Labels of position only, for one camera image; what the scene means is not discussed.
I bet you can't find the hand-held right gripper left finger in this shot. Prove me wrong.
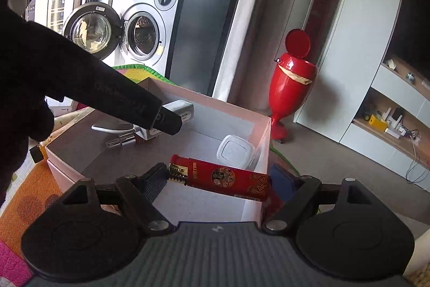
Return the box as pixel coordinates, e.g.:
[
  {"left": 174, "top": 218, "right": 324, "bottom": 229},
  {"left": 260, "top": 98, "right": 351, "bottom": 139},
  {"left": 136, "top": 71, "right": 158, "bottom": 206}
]
[{"left": 50, "top": 163, "right": 175, "bottom": 237}]

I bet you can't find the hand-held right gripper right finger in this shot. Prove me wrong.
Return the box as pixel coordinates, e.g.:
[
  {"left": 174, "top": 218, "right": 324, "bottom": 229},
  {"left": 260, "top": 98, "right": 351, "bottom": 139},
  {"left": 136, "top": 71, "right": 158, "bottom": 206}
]
[{"left": 262, "top": 163, "right": 380, "bottom": 234}]

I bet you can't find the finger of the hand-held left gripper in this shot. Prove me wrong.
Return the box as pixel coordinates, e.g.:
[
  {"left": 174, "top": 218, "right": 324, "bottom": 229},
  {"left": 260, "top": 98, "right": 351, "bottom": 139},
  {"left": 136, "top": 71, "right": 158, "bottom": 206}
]
[{"left": 154, "top": 103, "right": 184, "bottom": 136}]

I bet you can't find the grey and white small box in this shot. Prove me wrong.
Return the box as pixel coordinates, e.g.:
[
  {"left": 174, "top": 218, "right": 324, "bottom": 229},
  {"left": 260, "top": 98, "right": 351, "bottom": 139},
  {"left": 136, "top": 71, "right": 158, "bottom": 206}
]
[{"left": 141, "top": 99, "right": 195, "bottom": 141}]

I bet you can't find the white cardboard box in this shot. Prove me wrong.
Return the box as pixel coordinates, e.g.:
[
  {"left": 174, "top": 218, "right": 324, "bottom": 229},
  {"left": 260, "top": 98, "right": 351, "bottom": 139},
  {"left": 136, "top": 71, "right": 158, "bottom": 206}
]
[{"left": 45, "top": 77, "right": 272, "bottom": 229}]

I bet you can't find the red snack packet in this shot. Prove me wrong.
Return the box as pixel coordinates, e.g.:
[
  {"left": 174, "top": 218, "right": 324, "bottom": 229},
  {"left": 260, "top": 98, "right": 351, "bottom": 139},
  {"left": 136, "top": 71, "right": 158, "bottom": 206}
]
[{"left": 167, "top": 154, "right": 272, "bottom": 203}]

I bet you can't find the white flat box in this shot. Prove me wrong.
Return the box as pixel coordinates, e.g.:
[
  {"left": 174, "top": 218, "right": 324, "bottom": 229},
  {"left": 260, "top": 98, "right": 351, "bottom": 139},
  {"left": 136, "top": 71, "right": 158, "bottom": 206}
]
[{"left": 45, "top": 97, "right": 75, "bottom": 117}]

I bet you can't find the silver lipstick tube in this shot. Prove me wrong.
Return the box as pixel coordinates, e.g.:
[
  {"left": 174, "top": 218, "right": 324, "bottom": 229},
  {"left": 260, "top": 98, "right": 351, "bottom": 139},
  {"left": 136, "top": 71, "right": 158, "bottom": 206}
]
[{"left": 107, "top": 134, "right": 138, "bottom": 148}]

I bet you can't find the round washing machine door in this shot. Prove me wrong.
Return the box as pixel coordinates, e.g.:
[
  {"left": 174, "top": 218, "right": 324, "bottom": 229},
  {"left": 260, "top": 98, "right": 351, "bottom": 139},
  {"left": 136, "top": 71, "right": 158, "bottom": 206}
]
[{"left": 63, "top": 3, "right": 122, "bottom": 59}]

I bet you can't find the white square lidded container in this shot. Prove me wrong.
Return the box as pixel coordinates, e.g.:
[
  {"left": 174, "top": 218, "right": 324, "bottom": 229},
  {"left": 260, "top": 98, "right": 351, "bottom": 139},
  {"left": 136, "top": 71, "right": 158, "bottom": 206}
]
[{"left": 217, "top": 135, "right": 261, "bottom": 171}]

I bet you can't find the silver washing machine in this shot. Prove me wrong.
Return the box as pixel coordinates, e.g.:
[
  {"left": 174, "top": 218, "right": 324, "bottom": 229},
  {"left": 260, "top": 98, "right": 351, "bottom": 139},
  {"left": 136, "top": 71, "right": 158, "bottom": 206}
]
[{"left": 111, "top": 0, "right": 185, "bottom": 79}]

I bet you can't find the yellow toy on shelf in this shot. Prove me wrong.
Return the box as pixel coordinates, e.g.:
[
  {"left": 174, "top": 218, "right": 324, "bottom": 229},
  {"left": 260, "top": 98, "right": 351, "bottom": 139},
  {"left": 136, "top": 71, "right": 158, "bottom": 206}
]
[{"left": 367, "top": 115, "right": 388, "bottom": 133}]

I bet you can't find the dark grey door panel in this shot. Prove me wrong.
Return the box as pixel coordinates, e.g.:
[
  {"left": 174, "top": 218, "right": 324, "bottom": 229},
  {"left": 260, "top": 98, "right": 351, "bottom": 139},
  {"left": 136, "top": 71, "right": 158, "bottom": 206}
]
[{"left": 168, "top": 0, "right": 260, "bottom": 100}]

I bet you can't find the white router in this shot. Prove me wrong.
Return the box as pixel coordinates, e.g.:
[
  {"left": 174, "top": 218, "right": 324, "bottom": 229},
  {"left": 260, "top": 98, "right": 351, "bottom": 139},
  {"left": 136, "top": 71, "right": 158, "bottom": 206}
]
[{"left": 381, "top": 107, "right": 404, "bottom": 134}]

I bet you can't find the cream-coloured object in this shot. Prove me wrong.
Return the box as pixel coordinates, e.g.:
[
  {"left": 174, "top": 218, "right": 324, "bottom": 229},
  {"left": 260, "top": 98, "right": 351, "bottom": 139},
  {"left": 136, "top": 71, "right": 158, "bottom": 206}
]
[{"left": 402, "top": 229, "right": 430, "bottom": 287}]

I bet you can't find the white shelf cabinet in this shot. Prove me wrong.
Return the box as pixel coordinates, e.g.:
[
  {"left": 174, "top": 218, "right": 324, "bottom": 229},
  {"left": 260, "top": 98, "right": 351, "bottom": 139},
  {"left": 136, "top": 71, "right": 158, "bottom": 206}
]
[{"left": 294, "top": 0, "right": 430, "bottom": 171}]

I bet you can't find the black television screen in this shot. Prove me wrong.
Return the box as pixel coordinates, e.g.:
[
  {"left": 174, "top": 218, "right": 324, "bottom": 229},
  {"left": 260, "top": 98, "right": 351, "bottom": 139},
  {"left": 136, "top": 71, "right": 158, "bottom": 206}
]
[{"left": 390, "top": 0, "right": 430, "bottom": 70}]

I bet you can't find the white cable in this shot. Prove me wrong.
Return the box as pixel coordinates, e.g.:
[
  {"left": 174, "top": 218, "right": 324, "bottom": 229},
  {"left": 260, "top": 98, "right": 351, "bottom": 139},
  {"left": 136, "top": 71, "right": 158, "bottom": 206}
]
[{"left": 91, "top": 123, "right": 142, "bottom": 136}]

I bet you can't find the red pedestal trash bin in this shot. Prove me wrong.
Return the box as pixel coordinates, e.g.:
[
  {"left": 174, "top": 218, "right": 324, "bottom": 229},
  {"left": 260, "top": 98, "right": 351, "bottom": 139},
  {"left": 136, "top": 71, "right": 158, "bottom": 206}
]
[{"left": 269, "top": 29, "right": 318, "bottom": 144}]

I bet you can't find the tangle of thin cables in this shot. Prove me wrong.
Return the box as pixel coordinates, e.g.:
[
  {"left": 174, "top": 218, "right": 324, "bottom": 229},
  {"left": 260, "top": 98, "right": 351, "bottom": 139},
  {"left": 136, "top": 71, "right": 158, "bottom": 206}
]
[{"left": 403, "top": 128, "right": 430, "bottom": 185}]

